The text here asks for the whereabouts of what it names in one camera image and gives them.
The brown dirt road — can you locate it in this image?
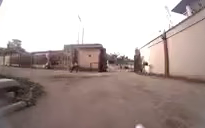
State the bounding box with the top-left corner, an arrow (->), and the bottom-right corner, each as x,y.
0,64 -> 205,128

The concrete rubble pile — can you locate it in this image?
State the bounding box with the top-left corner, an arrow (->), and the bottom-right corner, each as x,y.
0,74 -> 46,118

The beige boundary wall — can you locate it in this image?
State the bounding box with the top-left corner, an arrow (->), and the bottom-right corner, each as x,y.
138,2 -> 205,83

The low brown wall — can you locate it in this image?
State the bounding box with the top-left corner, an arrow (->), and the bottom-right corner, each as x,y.
0,49 -> 71,70

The tall thin pole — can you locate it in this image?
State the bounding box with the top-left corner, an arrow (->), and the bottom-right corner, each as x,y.
77,14 -> 85,45

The person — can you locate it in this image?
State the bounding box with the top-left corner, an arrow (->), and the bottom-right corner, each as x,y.
69,59 -> 80,74

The robot's own part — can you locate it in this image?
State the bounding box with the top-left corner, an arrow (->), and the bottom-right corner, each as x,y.
134,123 -> 146,128

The building with dark roof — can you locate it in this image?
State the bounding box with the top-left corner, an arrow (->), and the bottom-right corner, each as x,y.
171,0 -> 205,18

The dark gate pillar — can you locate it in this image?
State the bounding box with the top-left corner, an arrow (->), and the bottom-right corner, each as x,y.
133,48 -> 144,74

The tree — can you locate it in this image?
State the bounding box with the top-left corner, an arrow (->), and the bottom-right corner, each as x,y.
6,38 -> 26,54

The small beige building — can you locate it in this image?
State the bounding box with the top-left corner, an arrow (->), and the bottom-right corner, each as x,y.
63,43 -> 108,73

